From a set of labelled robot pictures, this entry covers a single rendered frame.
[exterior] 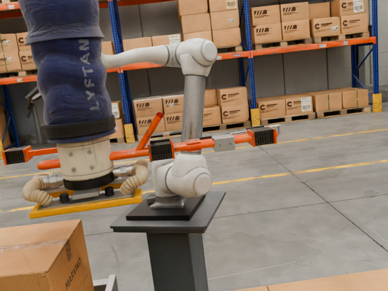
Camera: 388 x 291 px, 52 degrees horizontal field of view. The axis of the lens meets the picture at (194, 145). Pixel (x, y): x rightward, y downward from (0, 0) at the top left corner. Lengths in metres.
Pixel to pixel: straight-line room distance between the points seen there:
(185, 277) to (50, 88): 1.29
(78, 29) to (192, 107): 0.80
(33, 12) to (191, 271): 1.46
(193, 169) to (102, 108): 0.71
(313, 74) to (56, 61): 9.44
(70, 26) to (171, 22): 8.59
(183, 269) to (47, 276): 1.02
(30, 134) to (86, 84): 9.06
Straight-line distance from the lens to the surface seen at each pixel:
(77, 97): 1.25
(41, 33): 1.27
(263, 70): 10.05
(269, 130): 1.37
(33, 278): 1.31
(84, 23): 1.27
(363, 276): 1.89
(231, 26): 8.61
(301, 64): 10.33
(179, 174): 1.88
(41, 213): 1.30
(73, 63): 1.25
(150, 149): 1.31
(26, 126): 10.29
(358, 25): 9.45
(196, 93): 1.89
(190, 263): 2.14
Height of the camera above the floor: 1.49
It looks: 12 degrees down
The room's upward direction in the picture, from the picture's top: 7 degrees counter-clockwise
